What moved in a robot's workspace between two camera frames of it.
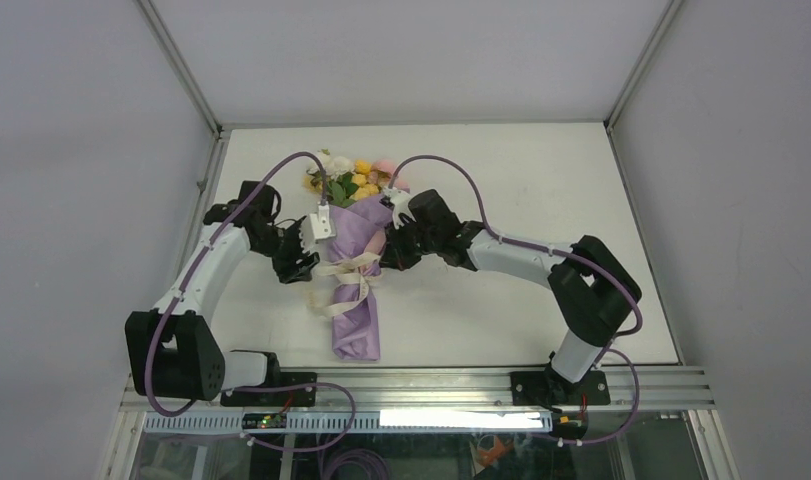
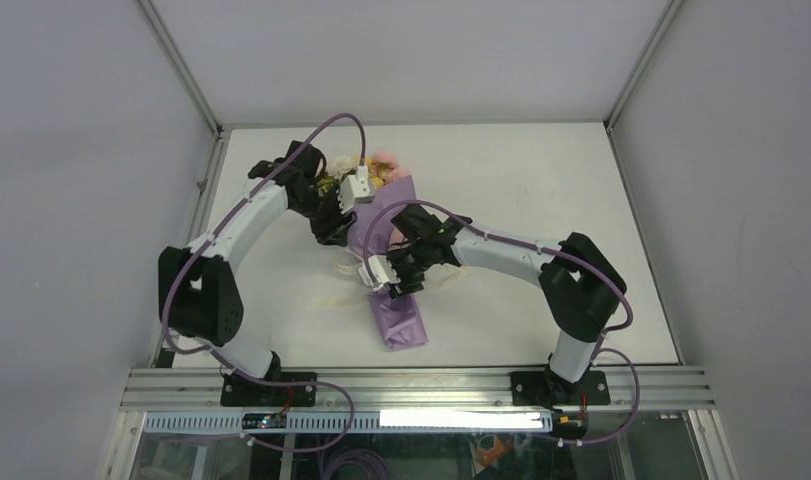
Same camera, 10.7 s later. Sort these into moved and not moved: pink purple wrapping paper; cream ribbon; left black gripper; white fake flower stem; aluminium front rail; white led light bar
Moved: pink purple wrapping paper; left black gripper; cream ribbon
Not moved: white led light bar; white fake flower stem; aluminium front rail
